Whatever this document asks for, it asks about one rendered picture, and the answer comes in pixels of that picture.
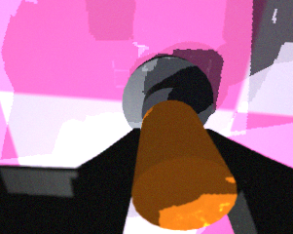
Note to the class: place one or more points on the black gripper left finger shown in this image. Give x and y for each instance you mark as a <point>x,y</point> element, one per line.
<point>98,191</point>

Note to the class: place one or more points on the orange knob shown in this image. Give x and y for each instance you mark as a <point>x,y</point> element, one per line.
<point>181,181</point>

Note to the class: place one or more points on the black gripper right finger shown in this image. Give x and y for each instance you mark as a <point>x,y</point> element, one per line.
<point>264,204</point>

